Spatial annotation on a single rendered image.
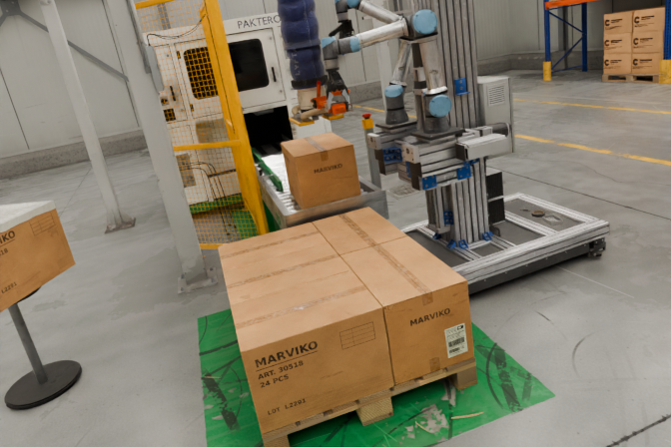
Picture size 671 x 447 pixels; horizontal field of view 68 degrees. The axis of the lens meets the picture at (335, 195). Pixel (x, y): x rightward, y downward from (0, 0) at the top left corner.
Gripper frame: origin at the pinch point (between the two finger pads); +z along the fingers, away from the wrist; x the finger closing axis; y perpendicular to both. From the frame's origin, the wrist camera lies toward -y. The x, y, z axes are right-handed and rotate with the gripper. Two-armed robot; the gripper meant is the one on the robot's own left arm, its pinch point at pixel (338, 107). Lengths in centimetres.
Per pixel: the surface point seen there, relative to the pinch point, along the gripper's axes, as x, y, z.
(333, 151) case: -6, 53, 35
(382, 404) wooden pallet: 22, -80, 120
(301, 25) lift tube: 2, 49, -44
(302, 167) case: 16, 53, 41
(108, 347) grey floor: 160, 54, 129
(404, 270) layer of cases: -5, -55, 73
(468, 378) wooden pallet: -20, -79, 122
